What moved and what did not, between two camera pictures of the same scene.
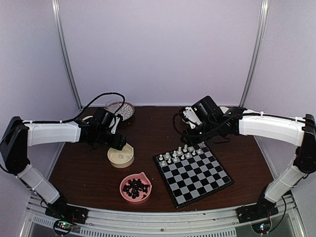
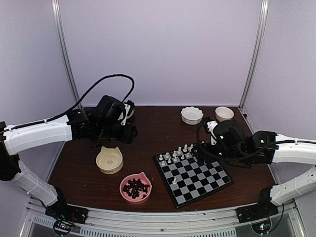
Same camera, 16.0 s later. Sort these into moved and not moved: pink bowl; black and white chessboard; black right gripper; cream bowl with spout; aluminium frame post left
Moved: black right gripper; cream bowl with spout
Not moved: black and white chessboard; aluminium frame post left; pink bowl
